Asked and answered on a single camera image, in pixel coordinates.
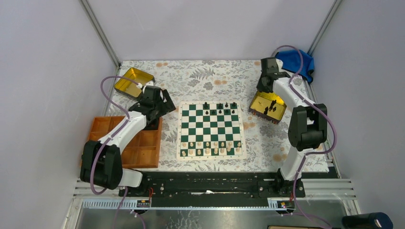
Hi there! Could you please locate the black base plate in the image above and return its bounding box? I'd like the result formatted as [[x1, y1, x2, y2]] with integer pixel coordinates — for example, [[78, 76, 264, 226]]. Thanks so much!
[[118, 171, 306, 198]]

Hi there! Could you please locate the blue cloth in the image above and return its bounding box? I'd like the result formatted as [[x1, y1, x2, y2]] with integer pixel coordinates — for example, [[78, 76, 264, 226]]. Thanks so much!
[[275, 50, 315, 83]]

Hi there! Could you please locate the floral tablecloth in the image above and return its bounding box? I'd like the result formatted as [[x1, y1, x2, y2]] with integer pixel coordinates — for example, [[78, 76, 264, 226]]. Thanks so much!
[[118, 60, 291, 172]]

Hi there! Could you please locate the green white chess board mat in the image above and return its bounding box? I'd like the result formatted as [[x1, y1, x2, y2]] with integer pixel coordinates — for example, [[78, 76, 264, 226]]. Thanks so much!
[[176, 100, 247, 161]]

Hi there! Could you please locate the gold tin right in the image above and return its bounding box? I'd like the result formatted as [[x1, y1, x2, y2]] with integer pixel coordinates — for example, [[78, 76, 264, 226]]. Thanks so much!
[[248, 91, 287, 124]]

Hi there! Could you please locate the gold tin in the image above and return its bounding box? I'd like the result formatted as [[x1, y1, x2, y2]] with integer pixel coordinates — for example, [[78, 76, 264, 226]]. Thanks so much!
[[248, 91, 287, 124], [114, 67, 155, 101]]

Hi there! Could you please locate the gold tin left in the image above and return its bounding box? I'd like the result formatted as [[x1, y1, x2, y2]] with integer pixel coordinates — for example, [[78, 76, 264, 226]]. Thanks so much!
[[114, 67, 155, 101]]

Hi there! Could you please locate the wooden compartment tray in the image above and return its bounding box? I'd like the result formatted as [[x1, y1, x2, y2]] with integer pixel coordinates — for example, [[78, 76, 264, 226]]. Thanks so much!
[[88, 116, 163, 169]]

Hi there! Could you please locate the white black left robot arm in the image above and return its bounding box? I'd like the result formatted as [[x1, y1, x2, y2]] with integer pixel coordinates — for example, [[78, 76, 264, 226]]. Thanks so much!
[[80, 86, 175, 196]]

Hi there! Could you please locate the dark cylinder bottle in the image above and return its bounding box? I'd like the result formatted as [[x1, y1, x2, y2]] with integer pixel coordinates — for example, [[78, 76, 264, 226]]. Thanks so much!
[[341, 212, 394, 229]]

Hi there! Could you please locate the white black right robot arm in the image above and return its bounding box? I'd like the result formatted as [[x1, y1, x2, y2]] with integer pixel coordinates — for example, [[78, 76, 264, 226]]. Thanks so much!
[[256, 57, 327, 197]]

